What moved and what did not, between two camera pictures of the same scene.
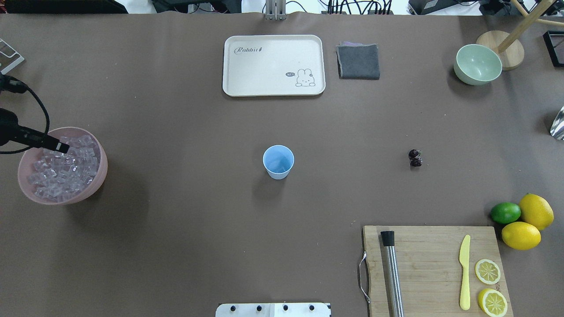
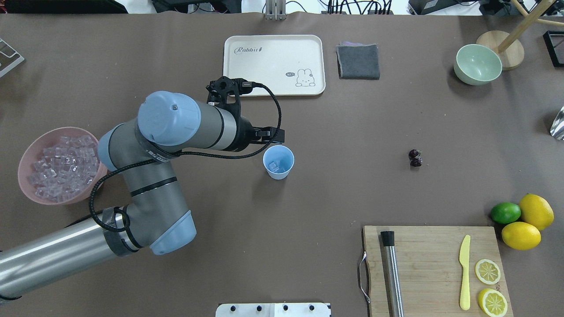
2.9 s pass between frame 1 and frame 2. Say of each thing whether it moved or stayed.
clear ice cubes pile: stayed
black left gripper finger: moved
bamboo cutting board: stayed
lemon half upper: stayed
